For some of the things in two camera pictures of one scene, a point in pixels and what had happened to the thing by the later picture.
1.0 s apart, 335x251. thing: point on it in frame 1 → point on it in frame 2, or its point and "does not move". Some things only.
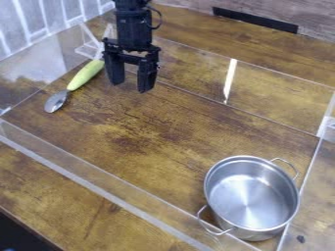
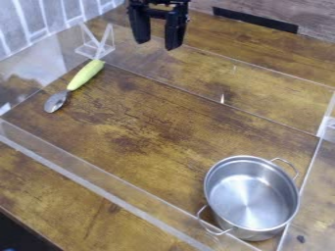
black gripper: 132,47 → 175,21
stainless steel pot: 252,197 does not move
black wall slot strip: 256,20 does not move
